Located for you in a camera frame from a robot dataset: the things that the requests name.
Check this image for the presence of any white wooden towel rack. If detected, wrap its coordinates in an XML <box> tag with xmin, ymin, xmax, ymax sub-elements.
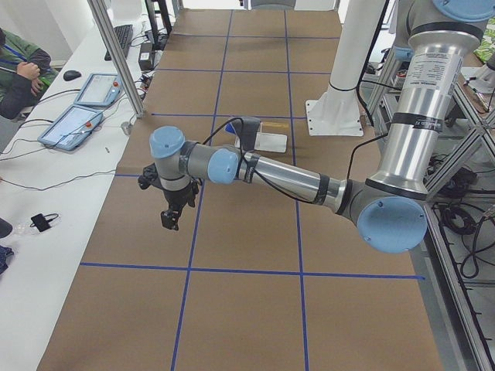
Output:
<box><xmin>235</xmin><ymin>121</ymin><xmax>288</xmax><ymax>153</ymax></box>

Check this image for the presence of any aluminium frame post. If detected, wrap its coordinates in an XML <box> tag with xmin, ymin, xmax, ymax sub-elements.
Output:
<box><xmin>87</xmin><ymin>0</ymin><xmax>144</xmax><ymax>118</ymax></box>

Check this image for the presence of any teach pendant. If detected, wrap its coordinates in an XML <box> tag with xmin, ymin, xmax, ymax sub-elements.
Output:
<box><xmin>74</xmin><ymin>73</ymin><xmax>121</xmax><ymax>107</ymax></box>
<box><xmin>37</xmin><ymin>104</ymin><xmax>103</xmax><ymax>151</ymax></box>

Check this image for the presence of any small black device with cable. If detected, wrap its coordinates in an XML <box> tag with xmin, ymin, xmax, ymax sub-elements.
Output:
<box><xmin>29</xmin><ymin>213</ymin><xmax>60</xmax><ymax>232</ymax></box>

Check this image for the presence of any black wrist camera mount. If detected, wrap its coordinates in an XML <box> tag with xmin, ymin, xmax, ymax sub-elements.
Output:
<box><xmin>138</xmin><ymin>163</ymin><xmax>163</xmax><ymax>190</ymax></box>

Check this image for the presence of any grey blue towel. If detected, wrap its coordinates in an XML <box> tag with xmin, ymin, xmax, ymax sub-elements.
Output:
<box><xmin>225</xmin><ymin>116</ymin><xmax>261</xmax><ymax>151</ymax></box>

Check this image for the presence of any seated person green jacket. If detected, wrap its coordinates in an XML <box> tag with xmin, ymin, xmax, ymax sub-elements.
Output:
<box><xmin>1</xmin><ymin>29</ymin><xmax>57</xmax><ymax>120</ymax></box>

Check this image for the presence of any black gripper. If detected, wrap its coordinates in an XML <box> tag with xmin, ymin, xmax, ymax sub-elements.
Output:
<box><xmin>160</xmin><ymin>179</ymin><xmax>200</xmax><ymax>230</ymax></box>

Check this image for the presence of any upper teach pendant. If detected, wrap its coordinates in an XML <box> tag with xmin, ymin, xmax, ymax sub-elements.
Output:
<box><xmin>74</xmin><ymin>73</ymin><xmax>121</xmax><ymax>107</ymax></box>

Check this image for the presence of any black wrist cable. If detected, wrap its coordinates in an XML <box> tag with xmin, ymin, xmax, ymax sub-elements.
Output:
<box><xmin>193</xmin><ymin>117</ymin><xmax>390</xmax><ymax>204</ymax></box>

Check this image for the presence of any black power adapter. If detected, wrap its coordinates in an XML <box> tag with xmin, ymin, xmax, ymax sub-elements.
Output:
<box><xmin>138</xmin><ymin>42</ymin><xmax>155</xmax><ymax>71</ymax></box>

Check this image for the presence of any black computer mouse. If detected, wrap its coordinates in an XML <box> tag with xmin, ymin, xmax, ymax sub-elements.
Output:
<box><xmin>63</xmin><ymin>70</ymin><xmax>82</xmax><ymax>82</ymax></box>

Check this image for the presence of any lower teach pendant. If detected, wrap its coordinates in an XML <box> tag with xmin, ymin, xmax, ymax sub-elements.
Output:
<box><xmin>37</xmin><ymin>104</ymin><xmax>103</xmax><ymax>151</ymax></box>

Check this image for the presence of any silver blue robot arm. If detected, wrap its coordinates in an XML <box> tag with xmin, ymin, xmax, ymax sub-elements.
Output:
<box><xmin>138</xmin><ymin>1</ymin><xmax>494</xmax><ymax>254</ymax></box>

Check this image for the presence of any black keyboard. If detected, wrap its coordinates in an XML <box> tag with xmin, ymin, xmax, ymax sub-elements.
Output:
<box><xmin>114</xmin><ymin>24</ymin><xmax>134</xmax><ymax>60</ymax></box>

